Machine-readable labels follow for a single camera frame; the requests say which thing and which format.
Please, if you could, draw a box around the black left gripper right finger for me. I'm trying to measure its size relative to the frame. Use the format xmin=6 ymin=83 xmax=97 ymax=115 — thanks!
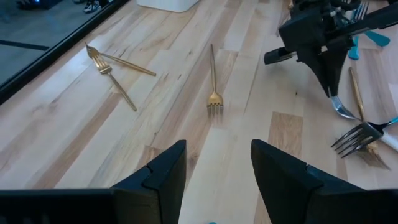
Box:
xmin=251 ymin=139 xmax=368 ymax=224

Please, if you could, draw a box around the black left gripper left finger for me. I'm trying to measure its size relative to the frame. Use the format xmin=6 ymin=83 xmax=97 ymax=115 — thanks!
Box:
xmin=111 ymin=139 xmax=188 ymax=224

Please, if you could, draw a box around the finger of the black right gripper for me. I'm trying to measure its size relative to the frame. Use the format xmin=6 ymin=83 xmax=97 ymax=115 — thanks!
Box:
xmin=297 ymin=51 xmax=334 ymax=96
xmin=323 ymin=45 xmax=349 ymax=97

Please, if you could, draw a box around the white plastic bin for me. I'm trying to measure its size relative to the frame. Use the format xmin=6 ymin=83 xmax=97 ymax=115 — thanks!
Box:
xmin=136 ymin=0 xmax=200 ymax=13

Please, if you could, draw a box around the person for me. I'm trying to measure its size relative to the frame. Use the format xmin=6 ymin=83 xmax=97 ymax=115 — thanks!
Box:
xmin=83 ymin=0 xmax=109 ymax=14

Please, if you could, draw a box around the black computer with blue lights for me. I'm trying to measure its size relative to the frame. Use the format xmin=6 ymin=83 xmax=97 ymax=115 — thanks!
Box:
xmin=17 ymin=0 xmax=63 ymax=10

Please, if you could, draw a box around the black aluminium table frame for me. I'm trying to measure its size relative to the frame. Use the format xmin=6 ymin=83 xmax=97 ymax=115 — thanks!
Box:
xmin=0 ymin=0 xmax=130 ymax=105

